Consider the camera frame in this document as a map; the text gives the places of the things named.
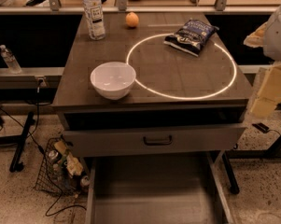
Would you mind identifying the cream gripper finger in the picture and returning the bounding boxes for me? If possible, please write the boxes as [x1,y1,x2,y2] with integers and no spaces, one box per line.
[250,63,281,118]
[244,22,267,48]

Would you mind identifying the clear plastic water bottle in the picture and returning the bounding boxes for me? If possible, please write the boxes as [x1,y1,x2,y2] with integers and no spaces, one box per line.
[83,0,105,40]

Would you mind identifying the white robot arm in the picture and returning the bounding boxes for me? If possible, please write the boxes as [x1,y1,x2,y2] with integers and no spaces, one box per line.
[244,5,281,118]

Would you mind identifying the grey drawer cabinet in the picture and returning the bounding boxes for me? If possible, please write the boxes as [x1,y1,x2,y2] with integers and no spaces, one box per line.
[51,11,254,224]

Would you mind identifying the open middle drawer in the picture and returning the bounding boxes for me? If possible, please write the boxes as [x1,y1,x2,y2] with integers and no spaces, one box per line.
[85,152,235,224]

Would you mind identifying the small water bottle on ledge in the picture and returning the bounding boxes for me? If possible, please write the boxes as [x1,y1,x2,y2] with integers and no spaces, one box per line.
[0,45,21,74]

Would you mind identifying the black power adapter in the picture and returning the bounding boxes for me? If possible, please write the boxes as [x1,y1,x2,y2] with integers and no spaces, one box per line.
[252,123,270,133]

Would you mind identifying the dark blue chip bag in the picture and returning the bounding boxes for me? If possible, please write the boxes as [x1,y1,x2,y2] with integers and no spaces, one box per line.
[164,19,218,57]

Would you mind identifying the orange fruit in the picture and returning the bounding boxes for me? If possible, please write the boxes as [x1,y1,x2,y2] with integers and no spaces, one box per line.
[125,12,139,28]

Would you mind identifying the white bowl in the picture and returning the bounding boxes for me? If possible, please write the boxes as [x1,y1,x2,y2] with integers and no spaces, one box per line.
[90,62,136,100]

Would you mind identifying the crumpled yellow wrapper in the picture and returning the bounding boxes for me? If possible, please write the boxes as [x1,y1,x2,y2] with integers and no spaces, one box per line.
[66,153,83,176]

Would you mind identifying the soda can in basket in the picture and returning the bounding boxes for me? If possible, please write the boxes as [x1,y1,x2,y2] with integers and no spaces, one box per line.
[48,150,60,163]

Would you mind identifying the black table leg stand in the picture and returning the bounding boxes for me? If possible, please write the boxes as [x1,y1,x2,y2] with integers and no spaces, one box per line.
[0,112,35,173]

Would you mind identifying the top drawer with handle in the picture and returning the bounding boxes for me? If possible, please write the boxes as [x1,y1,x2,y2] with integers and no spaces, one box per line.
[63,124,246,157]

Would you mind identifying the black wire basket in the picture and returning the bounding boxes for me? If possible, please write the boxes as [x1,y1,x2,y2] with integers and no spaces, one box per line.
[35,138,91,196]

